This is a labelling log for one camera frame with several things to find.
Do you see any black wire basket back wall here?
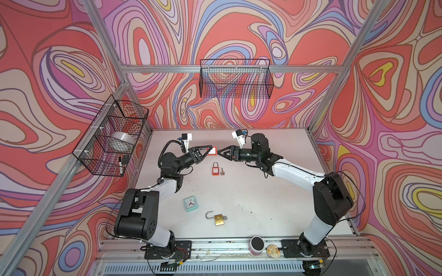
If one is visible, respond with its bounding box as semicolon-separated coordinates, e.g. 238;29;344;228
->
199;57;275;99

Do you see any mint green alarm clock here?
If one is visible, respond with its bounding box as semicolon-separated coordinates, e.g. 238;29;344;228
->
184;195;199;212

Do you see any round beige patterned ball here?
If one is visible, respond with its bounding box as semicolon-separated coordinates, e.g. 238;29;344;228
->
266;244;281;259

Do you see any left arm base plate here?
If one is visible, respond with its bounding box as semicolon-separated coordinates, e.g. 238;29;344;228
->
141;240;192;261

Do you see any black wire basket wall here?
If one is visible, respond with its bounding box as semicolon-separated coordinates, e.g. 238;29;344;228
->
199;57;275;99
73;95;149;177

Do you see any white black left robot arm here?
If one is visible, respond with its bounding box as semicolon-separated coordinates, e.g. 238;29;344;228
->
113;140;213;248

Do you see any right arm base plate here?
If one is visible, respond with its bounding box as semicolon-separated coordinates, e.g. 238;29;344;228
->
279;239;330;259

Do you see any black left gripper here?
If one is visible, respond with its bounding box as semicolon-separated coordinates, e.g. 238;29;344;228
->
173;149;211;176

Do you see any brass padlock open shackle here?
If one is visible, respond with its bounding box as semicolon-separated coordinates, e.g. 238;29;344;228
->
205;211;227;226

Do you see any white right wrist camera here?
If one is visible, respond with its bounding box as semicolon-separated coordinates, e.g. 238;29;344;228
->
231;129;246;149

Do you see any red padlock with long shackle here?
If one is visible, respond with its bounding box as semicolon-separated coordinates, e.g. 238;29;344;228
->
208;147;218;156

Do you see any black wire basket left wall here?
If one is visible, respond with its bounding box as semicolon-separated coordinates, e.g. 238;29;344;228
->
73;95;149;177

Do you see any red small padlock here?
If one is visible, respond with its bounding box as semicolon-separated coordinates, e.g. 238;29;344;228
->
212;162;220;176

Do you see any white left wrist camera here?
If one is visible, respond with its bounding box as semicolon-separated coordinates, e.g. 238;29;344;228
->
181;133;192;153

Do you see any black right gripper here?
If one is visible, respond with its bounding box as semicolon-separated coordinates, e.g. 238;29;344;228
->
218;146;260;162

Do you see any pink cylinder black top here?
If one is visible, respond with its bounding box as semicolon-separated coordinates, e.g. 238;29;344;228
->
249;236;265;255

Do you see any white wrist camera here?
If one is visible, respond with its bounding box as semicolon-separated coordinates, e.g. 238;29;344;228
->
181;133;192;153
231;129;246;149

